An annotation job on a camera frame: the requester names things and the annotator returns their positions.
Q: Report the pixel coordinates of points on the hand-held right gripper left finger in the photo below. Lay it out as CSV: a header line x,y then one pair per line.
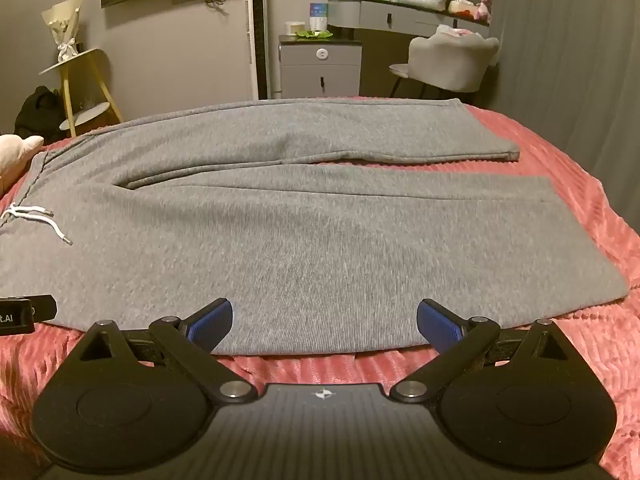
x,y
216,321

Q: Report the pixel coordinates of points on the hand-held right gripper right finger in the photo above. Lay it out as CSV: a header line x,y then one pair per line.
x,y
439,322

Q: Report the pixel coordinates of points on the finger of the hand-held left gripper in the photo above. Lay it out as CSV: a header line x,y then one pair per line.
x,y
44,308

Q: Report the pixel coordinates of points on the grey pants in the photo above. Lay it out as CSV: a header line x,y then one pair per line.
x,y
320,235

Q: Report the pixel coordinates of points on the cream pillow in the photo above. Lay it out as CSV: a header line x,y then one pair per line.
x,y
15,157

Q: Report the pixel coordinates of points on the black backpack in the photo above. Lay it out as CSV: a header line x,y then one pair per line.
x,y
37,115

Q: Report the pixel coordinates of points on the pink ribbed blanket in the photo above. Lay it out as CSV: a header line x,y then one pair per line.
x,y
575,185

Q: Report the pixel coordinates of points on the yellow side table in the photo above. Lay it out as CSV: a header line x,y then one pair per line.
x,y
82,67

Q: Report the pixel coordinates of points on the grey upholstered chair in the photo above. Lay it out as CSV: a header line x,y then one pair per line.
x,y
450,65

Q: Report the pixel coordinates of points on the grey nightstand cabinet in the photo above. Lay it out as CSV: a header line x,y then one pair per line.
x,y
320,67

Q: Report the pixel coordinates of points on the wrapped flower bouquet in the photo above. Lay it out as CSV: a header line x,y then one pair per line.
x,y
62,25

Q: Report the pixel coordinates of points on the pink white cloth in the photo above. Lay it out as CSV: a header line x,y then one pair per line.
x,y
457,31

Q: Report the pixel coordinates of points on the white tower air conditioner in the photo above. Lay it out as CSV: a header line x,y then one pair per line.
x,y
257,30

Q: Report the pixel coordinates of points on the green packet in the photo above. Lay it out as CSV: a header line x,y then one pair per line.
x,y
315,34

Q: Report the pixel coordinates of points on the grey curtain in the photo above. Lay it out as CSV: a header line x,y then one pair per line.
x,y
565,45

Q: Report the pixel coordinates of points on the grey vanity desk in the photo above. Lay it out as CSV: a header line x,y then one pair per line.
x,y
400,12

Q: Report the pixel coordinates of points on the pink plush toy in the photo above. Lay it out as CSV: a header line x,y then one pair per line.
x,y
484,7

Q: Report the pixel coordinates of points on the white blue box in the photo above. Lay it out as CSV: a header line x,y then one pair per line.
x,y
318,16

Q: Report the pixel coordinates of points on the white tray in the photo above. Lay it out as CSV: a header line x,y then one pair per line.
x,y
421,1

